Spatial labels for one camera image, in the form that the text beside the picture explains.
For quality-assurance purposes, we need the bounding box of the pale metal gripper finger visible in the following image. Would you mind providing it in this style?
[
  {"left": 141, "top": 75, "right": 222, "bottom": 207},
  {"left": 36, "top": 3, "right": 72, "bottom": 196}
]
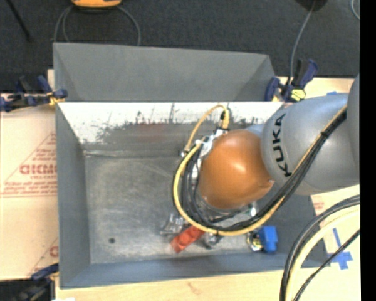
[
  {"left": 167, "top": 213, "right": 189, "bottom": 229},
  {"left": 159, "top": 224, "right": 181, "bottom": 236}
]

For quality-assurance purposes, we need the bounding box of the red flat block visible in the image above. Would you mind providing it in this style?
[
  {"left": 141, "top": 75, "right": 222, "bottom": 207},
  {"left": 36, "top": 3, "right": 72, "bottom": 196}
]
[{"left": 170, "top": 225, "right": 205, "bottom": 253}]

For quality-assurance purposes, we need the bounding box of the small grey metal object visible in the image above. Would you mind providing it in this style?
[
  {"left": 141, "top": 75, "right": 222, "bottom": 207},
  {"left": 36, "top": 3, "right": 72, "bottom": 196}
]
[{"left": 205, "top": 233, "right": 222, "bottom": 250}]

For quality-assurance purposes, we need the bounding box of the small white and yellow object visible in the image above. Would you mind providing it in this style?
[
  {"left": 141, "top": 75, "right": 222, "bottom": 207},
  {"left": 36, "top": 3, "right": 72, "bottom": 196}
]
[{"left": 246, "top": 230, "right": 263, "bottom": 252}]

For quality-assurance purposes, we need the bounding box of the blue plastic block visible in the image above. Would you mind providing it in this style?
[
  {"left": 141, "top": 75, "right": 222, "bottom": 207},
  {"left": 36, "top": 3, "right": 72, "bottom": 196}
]
[{"left": 258, "top": 225, "right": 279, "bottom": 254}]

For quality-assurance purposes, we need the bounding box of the grey metal bin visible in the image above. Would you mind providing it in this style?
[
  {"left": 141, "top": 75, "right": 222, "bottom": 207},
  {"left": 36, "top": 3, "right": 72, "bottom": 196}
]
[{"left": 52, "top": 41, "right": 318, "bottom": 290}]

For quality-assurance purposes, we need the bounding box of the brown cardboard board, red print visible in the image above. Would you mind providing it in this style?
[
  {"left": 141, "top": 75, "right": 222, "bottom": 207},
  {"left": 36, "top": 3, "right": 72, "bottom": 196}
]
[{"left": 0, "top": 68, "right": 360, "bottom": 282}]

